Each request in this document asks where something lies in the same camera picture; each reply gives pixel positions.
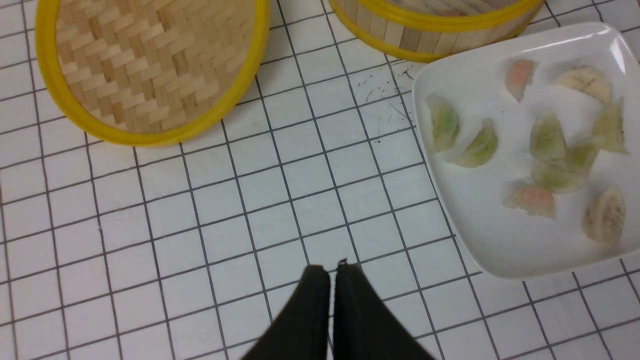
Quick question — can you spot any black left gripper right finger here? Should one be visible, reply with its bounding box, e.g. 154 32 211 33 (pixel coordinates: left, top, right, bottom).
333 260 434 360

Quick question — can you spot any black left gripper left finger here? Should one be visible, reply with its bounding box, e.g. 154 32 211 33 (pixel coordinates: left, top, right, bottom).
243 265 330 360

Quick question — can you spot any white square plate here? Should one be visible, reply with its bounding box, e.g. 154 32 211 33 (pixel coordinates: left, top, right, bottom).
412 22 639 280

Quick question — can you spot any white grid tablecloth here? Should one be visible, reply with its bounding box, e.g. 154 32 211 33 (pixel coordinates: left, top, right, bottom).
0 0 639 360

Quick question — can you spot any green dumpling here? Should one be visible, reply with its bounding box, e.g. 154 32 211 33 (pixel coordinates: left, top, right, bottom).
529 108 567 161
565 136 605 176
531 159 589 195
592 96 630 155
425 95 460 153
446 118 498 169

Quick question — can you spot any pink dumpling lower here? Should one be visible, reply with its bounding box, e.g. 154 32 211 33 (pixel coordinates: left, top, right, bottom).
503 184 557 219

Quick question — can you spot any pink dumpling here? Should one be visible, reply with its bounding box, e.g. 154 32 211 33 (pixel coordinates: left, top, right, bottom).
505 59 538 103
503 184 557 219

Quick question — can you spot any green dumpling far left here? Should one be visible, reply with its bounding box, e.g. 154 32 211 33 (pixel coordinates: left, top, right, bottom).
425 95 460 153

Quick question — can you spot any green dumpling lower left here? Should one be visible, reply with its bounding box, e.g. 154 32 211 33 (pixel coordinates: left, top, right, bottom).
531 159 589 195

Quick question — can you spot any green dumpling centre upper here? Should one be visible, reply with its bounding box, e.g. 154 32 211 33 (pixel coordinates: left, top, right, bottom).
529 108 567 161

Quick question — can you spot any white dumpling lower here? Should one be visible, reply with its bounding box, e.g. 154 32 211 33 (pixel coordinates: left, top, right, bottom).
582 186 627 246

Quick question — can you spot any white dumpling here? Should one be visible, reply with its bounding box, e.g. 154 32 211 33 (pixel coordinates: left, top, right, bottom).
551 66 612 105
582 186 627 246

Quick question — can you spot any green dumpling centre lower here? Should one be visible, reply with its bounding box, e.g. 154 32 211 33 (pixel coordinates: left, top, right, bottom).
565 136 605 176

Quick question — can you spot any pink dumpling upper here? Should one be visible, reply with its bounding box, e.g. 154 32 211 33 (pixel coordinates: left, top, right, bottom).
505 59 538 103

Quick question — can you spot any bamboo steamer lid yellow rim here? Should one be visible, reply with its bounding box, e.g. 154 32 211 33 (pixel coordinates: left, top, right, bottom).
35 0 270 147

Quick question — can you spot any bamboo steamer basket yellow rim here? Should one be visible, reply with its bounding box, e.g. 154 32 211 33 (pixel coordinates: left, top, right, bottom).
329 0 544 63

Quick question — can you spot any green dumpling right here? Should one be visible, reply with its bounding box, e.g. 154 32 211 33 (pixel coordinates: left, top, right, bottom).
592 96 630 155

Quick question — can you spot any white dumpling upper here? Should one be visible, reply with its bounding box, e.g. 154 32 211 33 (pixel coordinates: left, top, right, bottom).
551 66 612 105

